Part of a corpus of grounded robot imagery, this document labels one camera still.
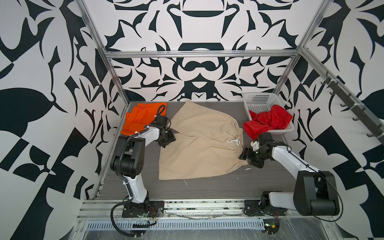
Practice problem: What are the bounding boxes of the orange shorts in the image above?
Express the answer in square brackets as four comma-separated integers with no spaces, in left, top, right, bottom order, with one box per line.
[120,103,167,136]

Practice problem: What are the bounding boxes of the beige shorts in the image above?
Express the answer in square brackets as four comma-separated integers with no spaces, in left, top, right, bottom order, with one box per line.
[159,101,248,180]

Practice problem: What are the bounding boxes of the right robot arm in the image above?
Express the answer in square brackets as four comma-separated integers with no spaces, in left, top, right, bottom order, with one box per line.
[239,133,344,220]

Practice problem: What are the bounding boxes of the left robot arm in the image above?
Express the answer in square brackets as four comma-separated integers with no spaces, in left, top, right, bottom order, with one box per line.
[110,116,176,217]

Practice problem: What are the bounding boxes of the red shorts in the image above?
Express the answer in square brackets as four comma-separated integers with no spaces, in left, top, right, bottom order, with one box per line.
[243,105,294,140]

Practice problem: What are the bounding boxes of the white laundry basket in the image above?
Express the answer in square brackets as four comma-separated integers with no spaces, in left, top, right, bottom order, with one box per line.
[242,93,294,134]

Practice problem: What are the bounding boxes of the aluminium frame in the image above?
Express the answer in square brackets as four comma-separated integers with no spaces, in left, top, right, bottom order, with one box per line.
[78,1,384,240]

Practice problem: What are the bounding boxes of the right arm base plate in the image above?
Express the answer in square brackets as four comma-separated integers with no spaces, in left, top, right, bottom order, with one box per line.
[243,200,287,217]

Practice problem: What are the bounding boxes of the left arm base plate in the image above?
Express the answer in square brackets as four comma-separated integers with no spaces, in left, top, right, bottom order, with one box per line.
[122,201,165,218]

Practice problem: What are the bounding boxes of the white slotted cable duct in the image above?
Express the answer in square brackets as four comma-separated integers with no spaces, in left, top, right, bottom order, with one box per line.
[85,218,266,232]

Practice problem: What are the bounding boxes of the black corrugated cable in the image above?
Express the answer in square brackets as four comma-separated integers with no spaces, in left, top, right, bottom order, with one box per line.
[109,200,157,238]

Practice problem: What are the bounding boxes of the wall hook rail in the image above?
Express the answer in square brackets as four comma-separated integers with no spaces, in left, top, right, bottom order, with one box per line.
[322,71,384,145]

